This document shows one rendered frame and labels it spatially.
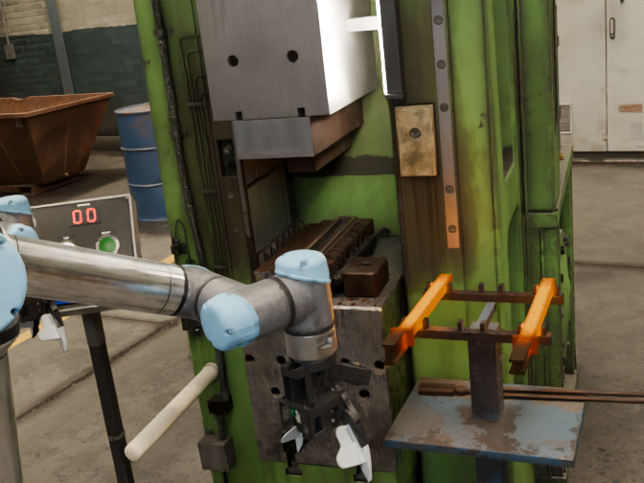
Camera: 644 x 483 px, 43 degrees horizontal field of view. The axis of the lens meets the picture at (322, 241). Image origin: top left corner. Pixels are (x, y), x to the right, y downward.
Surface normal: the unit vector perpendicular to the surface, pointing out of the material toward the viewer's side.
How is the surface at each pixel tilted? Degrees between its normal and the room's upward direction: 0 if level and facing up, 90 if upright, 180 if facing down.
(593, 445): 0
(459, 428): 0
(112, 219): 60
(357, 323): 90
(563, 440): 0
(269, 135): 90
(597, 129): 90
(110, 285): 94
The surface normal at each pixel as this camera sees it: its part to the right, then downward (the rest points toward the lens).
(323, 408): 0.72, 0.13
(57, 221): 0.04, -0.23
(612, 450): -0.11, -0.95
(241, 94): -0.32, 0.32
